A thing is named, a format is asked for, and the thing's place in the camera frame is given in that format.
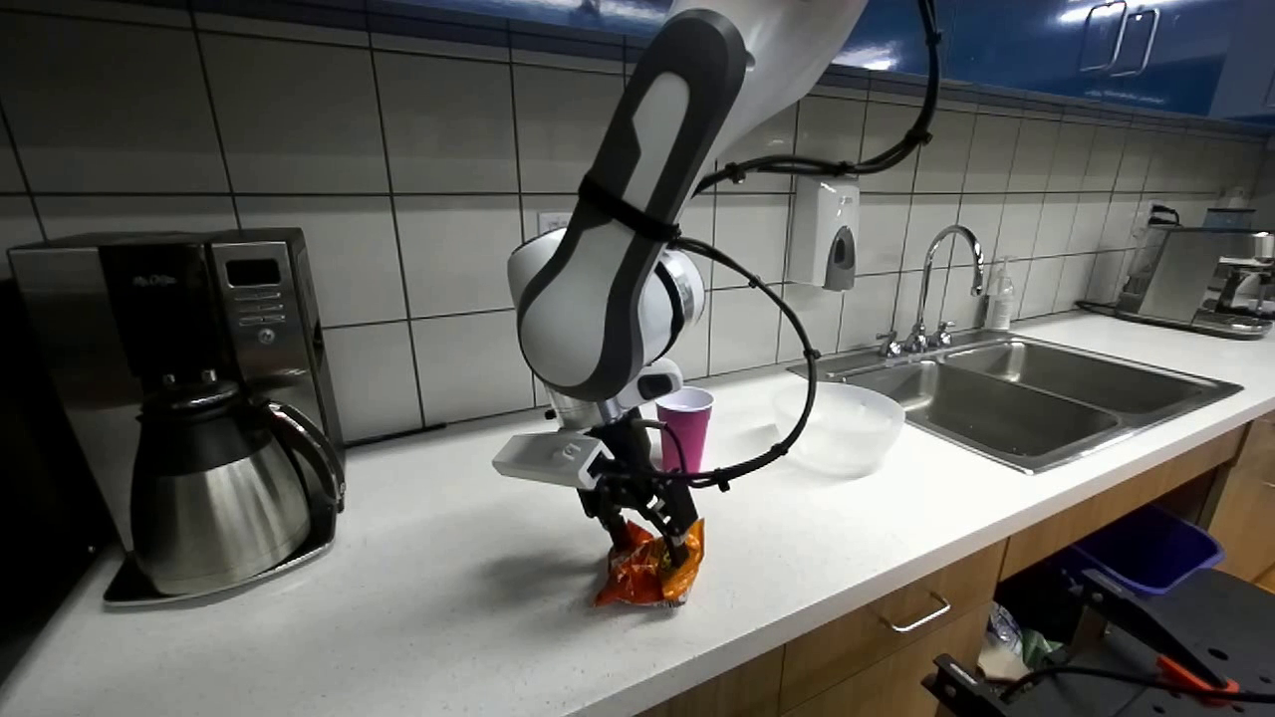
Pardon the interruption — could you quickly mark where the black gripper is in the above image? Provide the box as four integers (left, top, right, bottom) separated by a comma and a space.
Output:
578, 411, 706, 554

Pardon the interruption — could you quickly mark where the orange snack packet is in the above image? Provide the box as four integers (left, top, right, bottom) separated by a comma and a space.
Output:
591, 512, 709, 613

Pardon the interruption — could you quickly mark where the clear plastic bowl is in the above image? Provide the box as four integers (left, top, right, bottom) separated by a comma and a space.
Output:
754, 379, 907, 480

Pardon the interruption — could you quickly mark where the pink plastic cup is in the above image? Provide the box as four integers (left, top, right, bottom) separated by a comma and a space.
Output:
655, 386, 716, 479

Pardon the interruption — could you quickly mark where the wooden base cabinet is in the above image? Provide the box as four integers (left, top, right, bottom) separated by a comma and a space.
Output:
633, 419, 1275, 717

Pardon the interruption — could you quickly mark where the chrome sink faucet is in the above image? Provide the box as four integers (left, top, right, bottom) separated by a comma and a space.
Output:
872, 221, 995, 357

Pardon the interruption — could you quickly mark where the crumpled plastic bag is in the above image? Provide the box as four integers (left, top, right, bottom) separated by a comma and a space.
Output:
975, 600, 1066, 683

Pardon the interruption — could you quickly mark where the clear pump soap bottle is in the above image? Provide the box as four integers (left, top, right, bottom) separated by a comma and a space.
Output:
984, 256, 1021, 335

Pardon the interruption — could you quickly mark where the stainless steel double sink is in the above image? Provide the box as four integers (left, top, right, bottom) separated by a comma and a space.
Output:
793, 329, 1247, 479

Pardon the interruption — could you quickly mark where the steel coffee carafe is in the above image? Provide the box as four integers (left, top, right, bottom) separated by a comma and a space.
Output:
127, 375, 349, 600

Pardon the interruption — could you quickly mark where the black and silver coffee maker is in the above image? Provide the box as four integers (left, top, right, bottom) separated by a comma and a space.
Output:
2, 228, 349, 610

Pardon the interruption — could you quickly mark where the blue plastic bin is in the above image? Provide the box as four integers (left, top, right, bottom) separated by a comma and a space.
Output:
1070, 507, 1226, 597

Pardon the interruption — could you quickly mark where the black tripod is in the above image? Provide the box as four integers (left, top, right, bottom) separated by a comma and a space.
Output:
920, 561, 1275, 717

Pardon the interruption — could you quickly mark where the blue upper cabinet door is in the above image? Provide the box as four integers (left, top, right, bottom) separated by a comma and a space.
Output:
831, 0, 1131, 112
1125, 0, 1275, 131

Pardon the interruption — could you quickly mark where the silver espresso machine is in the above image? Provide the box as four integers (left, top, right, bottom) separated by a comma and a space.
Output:
1076, 193, 1275, 343

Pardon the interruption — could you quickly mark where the black microwave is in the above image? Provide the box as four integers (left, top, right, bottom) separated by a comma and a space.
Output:
0, 273, 117, 670

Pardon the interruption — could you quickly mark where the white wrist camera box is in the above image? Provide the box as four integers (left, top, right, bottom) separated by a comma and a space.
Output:
491, 427, 619, 495

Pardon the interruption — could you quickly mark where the metal drawer handle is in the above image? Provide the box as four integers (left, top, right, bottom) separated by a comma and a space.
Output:
882, 590, 955, 642

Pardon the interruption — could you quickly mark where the white wall soap dispenser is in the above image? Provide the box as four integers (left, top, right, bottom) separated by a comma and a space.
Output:
783, 176, 866, 296

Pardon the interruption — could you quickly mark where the silver cabinet door handle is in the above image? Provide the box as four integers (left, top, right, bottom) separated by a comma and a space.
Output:
1081, 0, 1127, 78
1125, 0, 1165, 78

